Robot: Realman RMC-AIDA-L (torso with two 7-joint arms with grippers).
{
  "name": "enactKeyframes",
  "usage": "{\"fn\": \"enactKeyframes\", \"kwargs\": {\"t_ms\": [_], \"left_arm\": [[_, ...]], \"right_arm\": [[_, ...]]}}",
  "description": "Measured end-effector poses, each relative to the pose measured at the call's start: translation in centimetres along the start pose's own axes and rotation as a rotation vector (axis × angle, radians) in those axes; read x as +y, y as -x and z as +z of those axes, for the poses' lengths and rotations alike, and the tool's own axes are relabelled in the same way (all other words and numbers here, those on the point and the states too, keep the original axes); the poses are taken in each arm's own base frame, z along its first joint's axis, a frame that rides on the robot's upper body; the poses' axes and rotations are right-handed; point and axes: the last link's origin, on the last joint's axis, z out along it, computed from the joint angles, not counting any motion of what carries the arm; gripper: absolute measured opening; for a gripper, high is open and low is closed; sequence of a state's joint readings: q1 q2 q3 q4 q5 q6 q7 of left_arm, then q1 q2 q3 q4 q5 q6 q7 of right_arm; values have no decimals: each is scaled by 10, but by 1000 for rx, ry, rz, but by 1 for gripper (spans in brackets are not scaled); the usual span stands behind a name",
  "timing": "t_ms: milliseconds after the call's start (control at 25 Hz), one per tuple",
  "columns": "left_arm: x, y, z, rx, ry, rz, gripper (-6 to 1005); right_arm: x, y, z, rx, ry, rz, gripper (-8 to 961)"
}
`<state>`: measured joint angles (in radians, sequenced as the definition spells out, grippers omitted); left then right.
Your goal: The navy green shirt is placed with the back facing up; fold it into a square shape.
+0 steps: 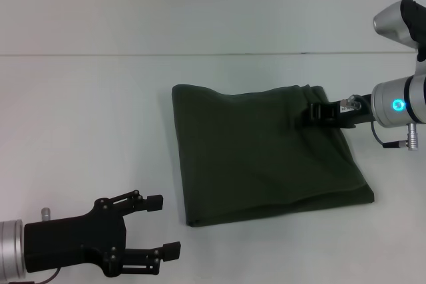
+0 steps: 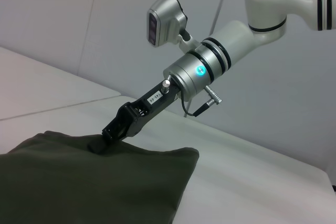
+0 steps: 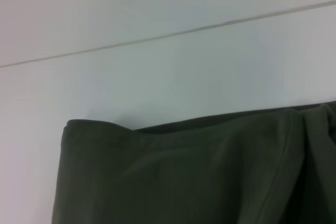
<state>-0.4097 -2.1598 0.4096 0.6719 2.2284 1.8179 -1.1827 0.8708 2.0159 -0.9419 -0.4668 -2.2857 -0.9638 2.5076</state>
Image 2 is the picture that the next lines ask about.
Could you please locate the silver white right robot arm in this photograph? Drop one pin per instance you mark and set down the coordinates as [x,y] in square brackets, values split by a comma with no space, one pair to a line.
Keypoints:
[236,40]

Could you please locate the dark green t-shirt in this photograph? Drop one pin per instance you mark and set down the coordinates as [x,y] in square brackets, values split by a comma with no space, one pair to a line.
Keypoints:
[92,182]

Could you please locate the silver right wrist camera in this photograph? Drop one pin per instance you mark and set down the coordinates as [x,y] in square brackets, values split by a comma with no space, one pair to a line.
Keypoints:
[164,22]

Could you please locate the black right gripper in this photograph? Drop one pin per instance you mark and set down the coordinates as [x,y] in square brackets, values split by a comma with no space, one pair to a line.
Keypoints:
[152,103]

